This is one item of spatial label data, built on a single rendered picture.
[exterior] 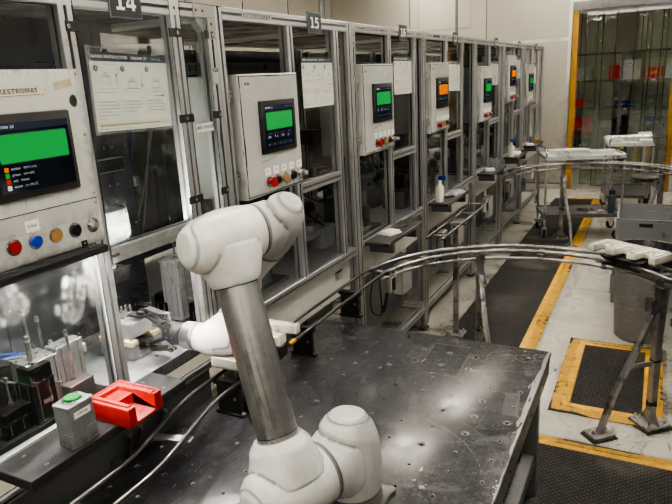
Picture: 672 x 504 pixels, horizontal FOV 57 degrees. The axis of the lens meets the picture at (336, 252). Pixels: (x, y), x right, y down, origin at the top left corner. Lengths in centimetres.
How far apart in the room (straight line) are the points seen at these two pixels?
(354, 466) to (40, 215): 100
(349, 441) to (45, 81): 116
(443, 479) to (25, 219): 129
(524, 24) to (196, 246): 875
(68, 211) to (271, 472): 85
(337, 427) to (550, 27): 862
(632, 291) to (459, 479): 274
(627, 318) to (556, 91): 578
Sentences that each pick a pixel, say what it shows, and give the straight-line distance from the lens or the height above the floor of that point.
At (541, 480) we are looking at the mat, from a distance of 304.
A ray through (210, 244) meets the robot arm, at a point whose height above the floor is 144.
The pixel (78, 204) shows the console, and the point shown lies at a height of 148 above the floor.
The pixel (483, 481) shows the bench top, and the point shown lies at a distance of 186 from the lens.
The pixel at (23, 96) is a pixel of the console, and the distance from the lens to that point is 169.
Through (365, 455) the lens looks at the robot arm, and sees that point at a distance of 160.
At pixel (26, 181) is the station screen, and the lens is 165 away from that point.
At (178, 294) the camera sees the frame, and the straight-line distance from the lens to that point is 236.
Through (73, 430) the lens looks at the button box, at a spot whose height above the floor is 97.
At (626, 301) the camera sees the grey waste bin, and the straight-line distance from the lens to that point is 442.
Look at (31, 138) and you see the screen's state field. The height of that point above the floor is 167.
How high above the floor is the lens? 177
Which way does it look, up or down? 16 degrees down
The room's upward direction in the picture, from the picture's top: 3 degrees counter-clockwise
